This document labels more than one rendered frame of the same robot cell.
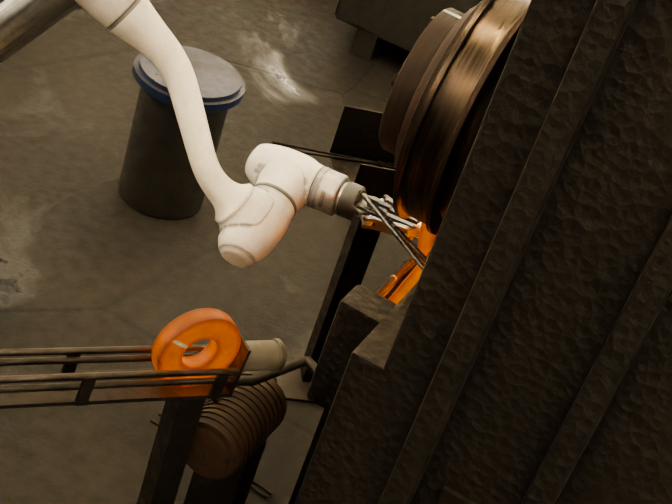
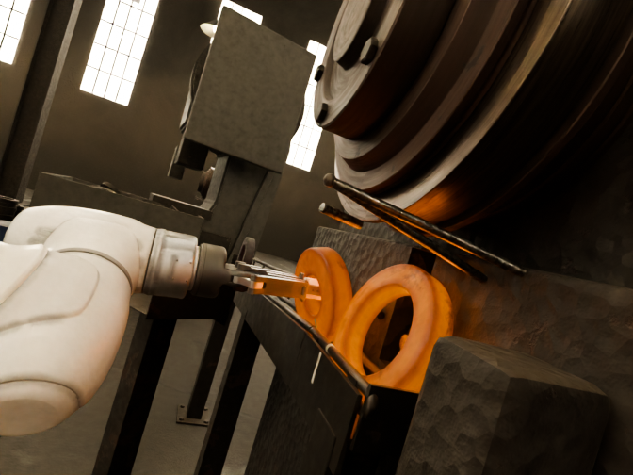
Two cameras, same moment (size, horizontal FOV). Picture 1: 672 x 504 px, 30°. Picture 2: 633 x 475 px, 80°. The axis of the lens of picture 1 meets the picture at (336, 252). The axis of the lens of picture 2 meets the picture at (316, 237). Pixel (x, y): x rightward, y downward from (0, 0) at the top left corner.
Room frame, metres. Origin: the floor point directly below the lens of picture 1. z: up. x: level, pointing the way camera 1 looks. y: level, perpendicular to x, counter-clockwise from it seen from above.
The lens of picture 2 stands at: (1.70, 0.20, 0.84)
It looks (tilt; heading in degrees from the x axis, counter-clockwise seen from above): 0 degrees down; 325
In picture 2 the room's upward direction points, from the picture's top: 17 degrees clockwise
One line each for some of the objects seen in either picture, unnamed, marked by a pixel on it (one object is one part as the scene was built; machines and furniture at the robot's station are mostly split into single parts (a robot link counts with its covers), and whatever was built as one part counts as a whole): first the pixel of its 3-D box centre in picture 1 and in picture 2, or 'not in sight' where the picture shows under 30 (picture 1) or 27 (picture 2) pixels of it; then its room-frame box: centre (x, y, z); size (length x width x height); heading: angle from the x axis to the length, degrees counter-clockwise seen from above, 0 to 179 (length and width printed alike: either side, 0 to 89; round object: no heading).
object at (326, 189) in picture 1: (330, 192); (173, 264); (2.23, 0.05, 0.75); 0.09 x 0.06 x 0.09; 167
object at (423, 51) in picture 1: (426, 83); (373, 22); (2.08, -0.05, 1.11); 0.28 x 0.06 x 0.28; 164
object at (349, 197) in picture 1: (362, 205); (226, 273); (2.21, -0.02, 0.75); 0.09 x 0.08 x 0.07; 77
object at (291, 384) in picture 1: (349, 263); (128, 398); (2.59, -0.04, 0.36); 0.26 x 0.20 x 0.72; 19
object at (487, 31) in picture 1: (474, 107); (437, 56); (2.05, -0.15, 1.11); 0.47 x 0.06 x 0.47; 164
